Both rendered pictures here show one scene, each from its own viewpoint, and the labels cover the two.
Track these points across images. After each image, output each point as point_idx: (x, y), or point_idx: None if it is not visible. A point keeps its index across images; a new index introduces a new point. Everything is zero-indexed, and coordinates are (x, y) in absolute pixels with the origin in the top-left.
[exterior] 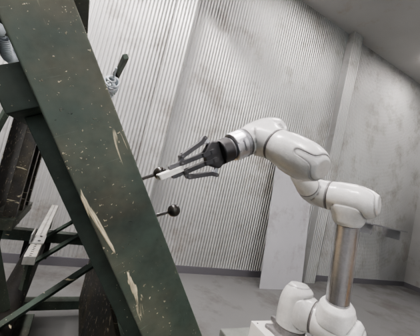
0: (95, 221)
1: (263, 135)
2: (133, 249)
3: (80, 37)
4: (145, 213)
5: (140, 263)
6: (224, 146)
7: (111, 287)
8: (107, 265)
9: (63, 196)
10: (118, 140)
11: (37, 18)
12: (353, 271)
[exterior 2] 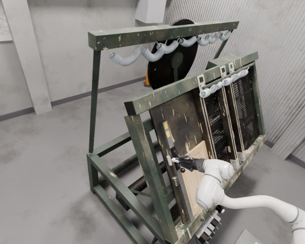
0: (141, 167)
1: (205, 171)
2: (147, 177)
3: (136, 130)
4: (149, 172)
5: (148, 181)
6: (191, 163)
7: None
8: None
9: None
10: (143, 154)
11: (130, 126)
12: None
